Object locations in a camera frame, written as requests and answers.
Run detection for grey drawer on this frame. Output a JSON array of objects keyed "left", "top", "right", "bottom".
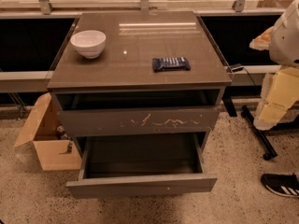
[
  {"left": 66, "top": 132, "right": 217, "bottom": 198},
  {"left": 58, "top": 106, "right": 220, "bottom": 136}
]

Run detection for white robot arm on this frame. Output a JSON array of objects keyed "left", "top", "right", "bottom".
[{"left": 249, "top": 0, "right": 299, "bottom": 131}]

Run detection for grey drawer cabinet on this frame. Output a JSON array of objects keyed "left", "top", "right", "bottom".
[{"left": 48, "top": 11, "right": 232, "bottom": 149}]

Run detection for black power adapter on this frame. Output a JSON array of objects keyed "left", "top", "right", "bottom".
[{"left": 226, "top": 63, "right": 244, "bottom": 73}]

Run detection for black metal stand base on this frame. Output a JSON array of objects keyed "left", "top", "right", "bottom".
[{"left": 241, "top": 105, "right": 299, "bottom": 161}]

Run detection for black white sneaker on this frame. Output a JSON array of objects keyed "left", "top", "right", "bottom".
[{"left": 261, "top": 174, "right": 299, "bottom": 198}]

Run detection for blue snack packet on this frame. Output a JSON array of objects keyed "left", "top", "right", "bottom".
[{"left": 152, "top": 57, "right": 191, "bottom": 72}]

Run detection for white ceramic bowl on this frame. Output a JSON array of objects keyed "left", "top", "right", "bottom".
[{"left": 70, "top": 30, "right": 107, "bottom": 59}]

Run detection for bottles in cardboard box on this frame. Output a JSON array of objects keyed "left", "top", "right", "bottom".
[{"left": 56, "top": 126, "right": 73, "bottom": 154}]

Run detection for brown cardboard box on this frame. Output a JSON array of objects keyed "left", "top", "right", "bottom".
[{"left": 14, "top": 93, "right": 81, "bottom": 171}]

